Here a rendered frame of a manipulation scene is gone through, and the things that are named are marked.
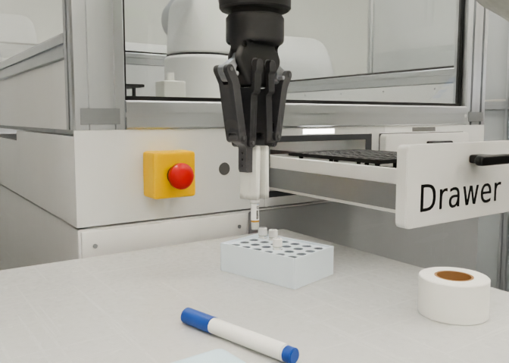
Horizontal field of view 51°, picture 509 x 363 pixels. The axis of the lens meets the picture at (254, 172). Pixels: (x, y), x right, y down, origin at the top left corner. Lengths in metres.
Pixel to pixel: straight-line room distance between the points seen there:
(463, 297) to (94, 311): 0.38
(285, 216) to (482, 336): 0.54
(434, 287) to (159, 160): 0.44
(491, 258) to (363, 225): 1.84
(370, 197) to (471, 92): 0.70
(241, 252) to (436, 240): 0.75
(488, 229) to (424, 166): 2.21
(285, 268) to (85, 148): 0.36
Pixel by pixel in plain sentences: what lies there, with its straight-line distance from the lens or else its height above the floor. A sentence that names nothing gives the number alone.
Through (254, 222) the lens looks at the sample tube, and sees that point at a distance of 0.71.
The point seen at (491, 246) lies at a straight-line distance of 2.95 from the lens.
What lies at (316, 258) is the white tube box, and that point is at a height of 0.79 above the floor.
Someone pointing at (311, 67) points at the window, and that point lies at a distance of 1.07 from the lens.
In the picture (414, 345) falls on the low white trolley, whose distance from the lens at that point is 0.53.
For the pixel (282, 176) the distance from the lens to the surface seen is 0.94.
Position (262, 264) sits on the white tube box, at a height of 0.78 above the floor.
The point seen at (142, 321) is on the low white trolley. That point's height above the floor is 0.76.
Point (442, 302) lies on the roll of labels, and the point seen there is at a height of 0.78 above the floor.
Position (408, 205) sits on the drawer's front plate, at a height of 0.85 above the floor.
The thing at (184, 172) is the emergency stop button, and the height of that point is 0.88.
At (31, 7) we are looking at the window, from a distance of 1.15.
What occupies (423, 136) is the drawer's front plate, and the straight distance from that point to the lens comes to 1.25.
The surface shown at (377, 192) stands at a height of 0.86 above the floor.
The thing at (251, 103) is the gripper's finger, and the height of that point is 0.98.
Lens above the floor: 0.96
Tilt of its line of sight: 6 degrees down
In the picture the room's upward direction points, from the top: straight up
